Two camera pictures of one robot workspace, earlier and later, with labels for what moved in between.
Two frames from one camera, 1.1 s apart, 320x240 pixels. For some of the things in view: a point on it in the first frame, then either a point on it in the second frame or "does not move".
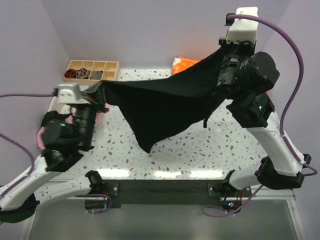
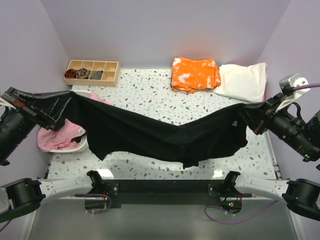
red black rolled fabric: (70, 73) does not move
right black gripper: (249, 46) -> (257, 114)
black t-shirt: (158, 107) -> (221, 136)
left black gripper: (88, 97) -> (49, 105)
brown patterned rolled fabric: (82, 73) does not move
